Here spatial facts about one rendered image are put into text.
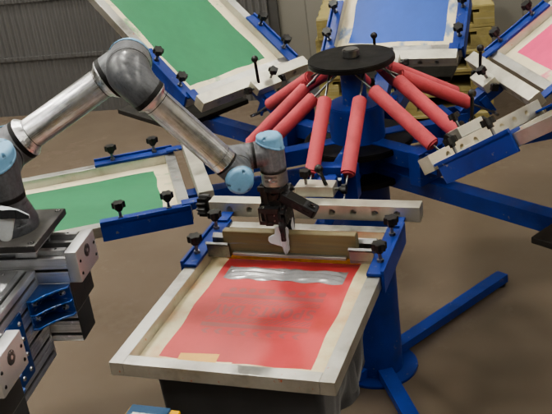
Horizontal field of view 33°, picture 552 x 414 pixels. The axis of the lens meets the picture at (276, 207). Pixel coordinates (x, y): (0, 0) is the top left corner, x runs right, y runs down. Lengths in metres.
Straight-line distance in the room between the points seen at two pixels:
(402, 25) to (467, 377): 1.51
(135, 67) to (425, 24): 1.99
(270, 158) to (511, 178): 3.10
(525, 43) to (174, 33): 1.44
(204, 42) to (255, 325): 1.84
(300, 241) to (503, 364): 1.47
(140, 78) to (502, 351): 2.19
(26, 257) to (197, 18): 1.91
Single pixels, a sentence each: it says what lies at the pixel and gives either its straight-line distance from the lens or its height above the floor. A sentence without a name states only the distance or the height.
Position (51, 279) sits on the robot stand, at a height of 1.13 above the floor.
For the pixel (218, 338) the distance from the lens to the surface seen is 2.48.
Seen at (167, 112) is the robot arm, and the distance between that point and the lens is 2.41.
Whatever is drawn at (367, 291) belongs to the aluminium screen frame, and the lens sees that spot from 2.53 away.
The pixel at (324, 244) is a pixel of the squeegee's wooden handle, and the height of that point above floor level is 1.03.
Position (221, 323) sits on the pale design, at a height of 0.96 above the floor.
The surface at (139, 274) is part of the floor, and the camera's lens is 4.94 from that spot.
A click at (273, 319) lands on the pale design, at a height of 0.96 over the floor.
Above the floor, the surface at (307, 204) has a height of 1.15.
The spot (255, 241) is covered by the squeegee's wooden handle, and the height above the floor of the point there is 1.03.
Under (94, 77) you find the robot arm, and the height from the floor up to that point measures 1.60.
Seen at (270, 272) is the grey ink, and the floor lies 0.96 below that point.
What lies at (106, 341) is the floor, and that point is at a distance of 4.44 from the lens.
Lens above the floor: 2.27
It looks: 25 degrees down
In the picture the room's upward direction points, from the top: 8 degrees counter-clockwise
